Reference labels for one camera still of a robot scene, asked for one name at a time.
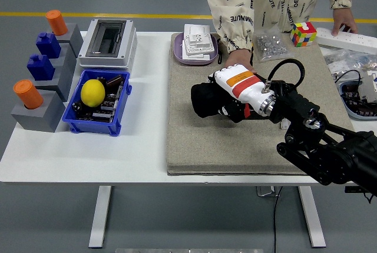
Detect person's right hand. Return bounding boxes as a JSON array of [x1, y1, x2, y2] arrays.
[[226, 49, 254, 73]]

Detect person's left hand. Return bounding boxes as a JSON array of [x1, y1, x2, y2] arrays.
[[332, 7, 359, 36]]

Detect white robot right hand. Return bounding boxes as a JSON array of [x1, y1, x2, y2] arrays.
[[207, 63, 274, 123]]

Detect black rag red tag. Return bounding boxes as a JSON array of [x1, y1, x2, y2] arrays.
[[190, 81, 251, 124]]

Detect white power strip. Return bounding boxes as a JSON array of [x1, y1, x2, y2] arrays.
[[315, 26, 377, 55]]

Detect clear bag of metal nuts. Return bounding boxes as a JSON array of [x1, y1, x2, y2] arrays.
[[252, 26, 295, 63]]

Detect clear bag of small parts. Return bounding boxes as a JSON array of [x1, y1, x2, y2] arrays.
[[323, 48, 377, 75]]

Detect white socket module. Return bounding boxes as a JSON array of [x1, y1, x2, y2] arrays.
[[182, 33, 216, 56]]

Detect colourful puzzle cube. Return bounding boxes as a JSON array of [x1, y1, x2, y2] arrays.
[[290, 21, 318, 48]]

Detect white flat cover plate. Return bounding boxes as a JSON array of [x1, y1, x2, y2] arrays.
[[181, 47, 211, 61]]

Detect purple tray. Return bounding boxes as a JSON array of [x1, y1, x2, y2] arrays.
[[173, 34, 219, 66]]

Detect grey-brown mat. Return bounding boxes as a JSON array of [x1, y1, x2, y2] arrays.
[[165, 32, 356, 177]]

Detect grey metal module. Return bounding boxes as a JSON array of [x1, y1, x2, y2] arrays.
[[358, 69, 377, 104]]

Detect blue-rimmed tray with parts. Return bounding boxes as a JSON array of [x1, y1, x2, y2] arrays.
[[338, 81, 377, 120]]

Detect brown cylinder capacitor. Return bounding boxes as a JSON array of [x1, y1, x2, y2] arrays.
[[105, 75, 124, 88]]

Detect black circuit boards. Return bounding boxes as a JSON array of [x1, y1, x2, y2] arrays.
[[75, 84, 125, 124]]

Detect yellow lemon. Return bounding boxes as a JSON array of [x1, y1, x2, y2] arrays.
[[80, 79, 106, 108]]

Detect white table leg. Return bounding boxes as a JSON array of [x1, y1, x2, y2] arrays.
[[88, 185, 113, 248], [297, 185, 327, 248]]

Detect black control box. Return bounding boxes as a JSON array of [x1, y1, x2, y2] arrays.
[[344, 186, 377, 204]]

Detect blue plastic bin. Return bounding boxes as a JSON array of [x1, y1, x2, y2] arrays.
[[61, 69, 133, 137]]

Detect grey block holder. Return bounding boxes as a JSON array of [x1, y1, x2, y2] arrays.
[[52, 22, 84, 58], [48, 42, 78, 73], [32, 58, 76, 102], [10, 94, 66, 133]]

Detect orange cylinder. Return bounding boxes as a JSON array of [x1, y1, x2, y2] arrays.
[[45, 10, 68, 36], [12, 79, 44, 110]]

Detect blue block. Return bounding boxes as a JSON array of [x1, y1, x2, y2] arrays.
[[26, 54, 55, 82], [35, 32, 62, 59]]

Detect black cable loop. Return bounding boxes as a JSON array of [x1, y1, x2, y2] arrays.
[[334, 69, 363, 86]]

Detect white switch plate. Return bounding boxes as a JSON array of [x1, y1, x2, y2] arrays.
[[184, 24, 211, 41]]

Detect metal bracket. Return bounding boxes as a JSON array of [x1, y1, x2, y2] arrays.
[[256, 186, 280, 198]]

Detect black power cable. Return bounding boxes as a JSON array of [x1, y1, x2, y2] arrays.
[[272, 185, 283, 253]]

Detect grey electrical enclosure box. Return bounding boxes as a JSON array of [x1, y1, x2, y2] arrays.
[[77, 19, 138, 70]]

